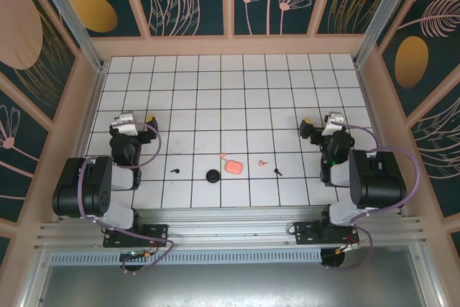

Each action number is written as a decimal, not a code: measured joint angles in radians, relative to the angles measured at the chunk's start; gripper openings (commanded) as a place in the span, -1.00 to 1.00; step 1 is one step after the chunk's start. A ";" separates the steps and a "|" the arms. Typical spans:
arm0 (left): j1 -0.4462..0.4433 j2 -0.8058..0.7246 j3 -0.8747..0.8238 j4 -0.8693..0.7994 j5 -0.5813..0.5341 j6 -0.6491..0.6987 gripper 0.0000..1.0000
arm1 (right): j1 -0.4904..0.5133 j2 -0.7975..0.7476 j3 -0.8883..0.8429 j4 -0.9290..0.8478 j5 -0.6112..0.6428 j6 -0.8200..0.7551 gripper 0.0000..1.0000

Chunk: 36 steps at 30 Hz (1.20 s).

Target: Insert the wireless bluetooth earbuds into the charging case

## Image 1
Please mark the black round charging case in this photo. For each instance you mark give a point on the black round charging case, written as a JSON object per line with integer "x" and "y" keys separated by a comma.
{"x": 212, "y": 175}

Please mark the pink earbud charging case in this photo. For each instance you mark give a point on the pink earbud charging case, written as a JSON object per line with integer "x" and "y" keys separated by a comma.
{"x": 233, "y": 167}

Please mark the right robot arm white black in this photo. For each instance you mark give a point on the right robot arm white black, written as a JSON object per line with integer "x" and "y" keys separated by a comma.
{"x": 377, "y": 181}

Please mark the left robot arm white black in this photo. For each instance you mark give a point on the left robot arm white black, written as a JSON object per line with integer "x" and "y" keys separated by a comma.
{"x": 82, "y": 192}

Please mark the galvanised metal sheet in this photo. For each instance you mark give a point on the galvanised metal sheet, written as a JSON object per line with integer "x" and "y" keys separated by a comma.
{"x": 230, "y": 285}

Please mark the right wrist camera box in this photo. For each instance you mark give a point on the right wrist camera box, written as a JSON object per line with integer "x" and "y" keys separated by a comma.
{"x": 332, "y": 123}

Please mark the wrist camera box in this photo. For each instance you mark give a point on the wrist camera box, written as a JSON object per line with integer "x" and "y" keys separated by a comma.
{"x": 332, "y": 123}
{"x": 125, "y": 125}

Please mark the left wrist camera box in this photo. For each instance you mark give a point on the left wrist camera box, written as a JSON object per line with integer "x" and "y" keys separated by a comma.
{"x": 125, "y": 125}

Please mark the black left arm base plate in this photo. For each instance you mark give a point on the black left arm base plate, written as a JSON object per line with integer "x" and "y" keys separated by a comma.
{"x": 158, "y": 231}

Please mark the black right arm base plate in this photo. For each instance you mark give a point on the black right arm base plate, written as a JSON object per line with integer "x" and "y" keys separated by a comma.
{"x": 305, "y": 231}

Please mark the aluminium mounting rail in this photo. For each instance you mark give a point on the aluminium mounting rail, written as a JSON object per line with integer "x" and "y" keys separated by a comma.
{"x": 230, "y": 224}

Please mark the aluminium frame post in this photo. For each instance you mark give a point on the aluminium frame post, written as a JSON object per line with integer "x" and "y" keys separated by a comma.
{"x": 381, "y": 16}
{"x": 72, "y": 16}

